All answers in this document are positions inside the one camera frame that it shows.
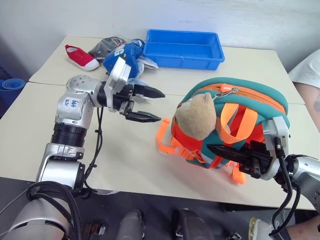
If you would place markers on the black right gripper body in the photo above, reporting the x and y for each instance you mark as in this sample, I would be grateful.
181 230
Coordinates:
257 160

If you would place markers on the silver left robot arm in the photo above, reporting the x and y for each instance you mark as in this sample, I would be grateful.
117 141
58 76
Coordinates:
72 107

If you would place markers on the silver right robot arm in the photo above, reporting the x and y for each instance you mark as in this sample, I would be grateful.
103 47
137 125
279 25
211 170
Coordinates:
306 170

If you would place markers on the orange and teal bear backpack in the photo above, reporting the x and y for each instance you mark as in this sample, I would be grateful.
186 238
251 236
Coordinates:
250 100

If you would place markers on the beige shoe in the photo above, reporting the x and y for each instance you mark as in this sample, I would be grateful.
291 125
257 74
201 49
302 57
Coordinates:
260 228

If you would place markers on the dark rounded shape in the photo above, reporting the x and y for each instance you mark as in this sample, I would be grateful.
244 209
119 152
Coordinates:
187 223
131 225

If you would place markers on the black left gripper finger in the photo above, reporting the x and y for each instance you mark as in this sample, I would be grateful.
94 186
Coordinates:
150 92
142 117

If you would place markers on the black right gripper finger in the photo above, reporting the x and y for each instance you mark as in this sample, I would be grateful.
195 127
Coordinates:
230 153

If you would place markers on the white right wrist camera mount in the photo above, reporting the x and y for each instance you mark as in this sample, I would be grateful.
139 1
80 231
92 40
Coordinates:
281 130

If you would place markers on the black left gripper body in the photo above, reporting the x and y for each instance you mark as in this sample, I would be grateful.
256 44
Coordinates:
125 97

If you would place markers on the blue rolled mat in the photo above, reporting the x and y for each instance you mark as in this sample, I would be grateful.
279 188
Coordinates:
11 86

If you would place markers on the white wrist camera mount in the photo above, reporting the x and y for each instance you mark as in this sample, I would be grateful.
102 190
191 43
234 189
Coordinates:
117 73
281 130

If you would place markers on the red and white child shoe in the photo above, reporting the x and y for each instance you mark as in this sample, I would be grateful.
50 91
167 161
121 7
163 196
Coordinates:
80 57

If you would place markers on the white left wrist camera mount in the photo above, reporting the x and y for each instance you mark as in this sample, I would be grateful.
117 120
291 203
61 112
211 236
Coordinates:
117 73

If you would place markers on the blue plastic bin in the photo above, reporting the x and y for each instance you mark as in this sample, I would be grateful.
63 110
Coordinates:
182 53

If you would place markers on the blue garment with white lettering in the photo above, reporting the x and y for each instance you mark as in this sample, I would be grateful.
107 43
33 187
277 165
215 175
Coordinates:
125 53

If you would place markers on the white t-shirt of bystander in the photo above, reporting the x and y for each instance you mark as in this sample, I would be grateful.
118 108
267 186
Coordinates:
308 68

